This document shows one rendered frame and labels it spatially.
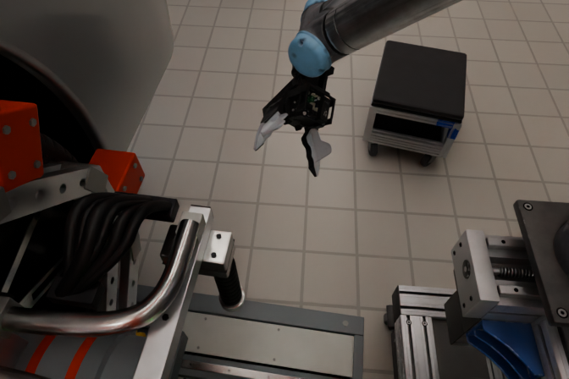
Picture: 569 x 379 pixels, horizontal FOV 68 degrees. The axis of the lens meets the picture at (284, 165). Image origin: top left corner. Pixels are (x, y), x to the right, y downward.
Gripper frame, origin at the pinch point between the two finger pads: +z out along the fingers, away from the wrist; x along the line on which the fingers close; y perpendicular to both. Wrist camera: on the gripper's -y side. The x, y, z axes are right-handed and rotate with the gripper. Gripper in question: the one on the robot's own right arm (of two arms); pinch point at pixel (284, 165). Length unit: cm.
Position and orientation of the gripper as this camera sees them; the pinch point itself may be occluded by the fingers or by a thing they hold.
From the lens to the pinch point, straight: 78.8
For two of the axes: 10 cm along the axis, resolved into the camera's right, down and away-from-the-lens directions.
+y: 6.3, -1.2, -7.7
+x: 7.6, 3.3, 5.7
